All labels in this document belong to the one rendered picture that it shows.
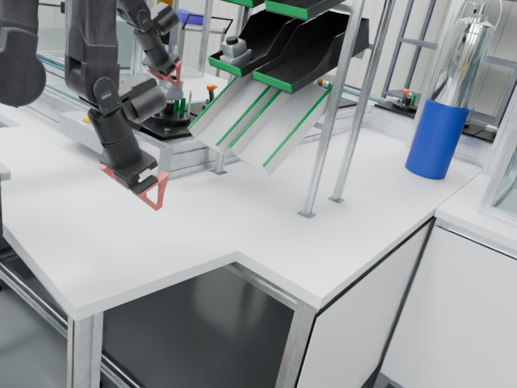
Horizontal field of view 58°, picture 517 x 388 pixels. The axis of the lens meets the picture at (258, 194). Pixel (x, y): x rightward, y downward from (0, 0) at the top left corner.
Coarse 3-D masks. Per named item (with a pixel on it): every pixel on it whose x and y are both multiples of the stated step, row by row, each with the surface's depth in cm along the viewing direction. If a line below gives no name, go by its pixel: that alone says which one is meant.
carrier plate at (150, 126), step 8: (128, 120) 139; (192, 120) 150; (144, 128) 136; (152, 128) 136; (160, 128) 137; (176, 128) 140; (184, 128) 141; (152, 136) 134; (160, 136) 132; (168, 136) 132; (176, 136) 135; (184, 136) 137
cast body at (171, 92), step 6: (174, 78) 140; (162, 84) 142; (168, 84) 140; (162, 90) 140; (168, 90) 139; (174, 90) 141; (180, 90) 143; (168, 96) 140; (174, 96) 142; (180, 96) 144
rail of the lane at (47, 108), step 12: (48, 96) 151; (60, 96) 152; (24, 108) 162; (36, 108) 157; (48, 108) 153; (60, 108) 150; (72, 108) 145; (84, 108) 145; (48, 120) 154; (144, 144) 128; (156, 144) 127; (156, 156) 127; (168, 156) 128; (156, 168) 127; (168, 168) 130
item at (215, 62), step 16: (256, 16) 126; (272, 16) 129; (288, 16) 131; (240, 32) 125; (256, 32) 128; (272, 32) 132; (288, 32) 118; (256, 48) 125; (272, 48) 117; (224, 64) 117; (256, 64) 116
